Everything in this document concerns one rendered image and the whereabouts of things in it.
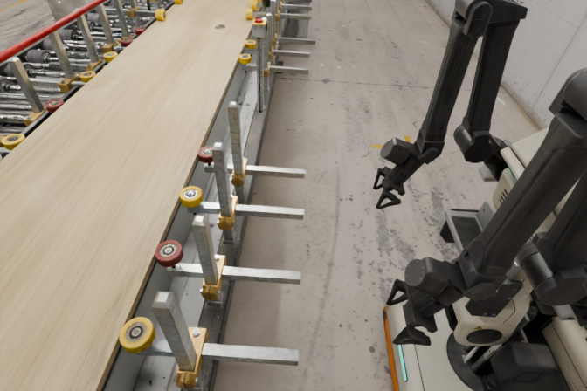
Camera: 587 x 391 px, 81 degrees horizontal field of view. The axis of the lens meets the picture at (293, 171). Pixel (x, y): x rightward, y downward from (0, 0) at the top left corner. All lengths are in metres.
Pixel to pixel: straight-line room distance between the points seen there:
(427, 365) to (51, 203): 1.58
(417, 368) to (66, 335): 1.28
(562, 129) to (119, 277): 1.07
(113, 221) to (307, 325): 1.15
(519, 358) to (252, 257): 1.44
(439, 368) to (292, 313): 0.75
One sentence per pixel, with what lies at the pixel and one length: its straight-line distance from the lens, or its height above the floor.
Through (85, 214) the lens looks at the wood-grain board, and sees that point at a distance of 1.36.
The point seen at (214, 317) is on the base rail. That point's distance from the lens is 1.24.
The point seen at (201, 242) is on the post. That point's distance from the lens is 0.98.
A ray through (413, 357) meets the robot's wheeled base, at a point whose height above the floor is 0.28.
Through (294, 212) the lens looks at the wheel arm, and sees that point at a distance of 1.28.
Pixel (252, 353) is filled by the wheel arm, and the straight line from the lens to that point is 1.04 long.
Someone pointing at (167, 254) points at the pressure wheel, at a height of 0.90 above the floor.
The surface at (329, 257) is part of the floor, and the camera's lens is 2.22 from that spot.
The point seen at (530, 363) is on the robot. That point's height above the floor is 0.75.
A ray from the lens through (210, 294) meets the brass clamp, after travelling 1.14.
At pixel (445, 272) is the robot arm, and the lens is 0.76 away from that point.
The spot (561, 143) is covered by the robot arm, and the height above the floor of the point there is 1.54.
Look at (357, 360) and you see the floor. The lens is 1.96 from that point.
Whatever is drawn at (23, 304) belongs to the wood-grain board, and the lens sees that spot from 1.22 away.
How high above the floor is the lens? 1.80
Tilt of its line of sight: 41 degrees down
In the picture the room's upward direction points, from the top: 3 degrees clockwise
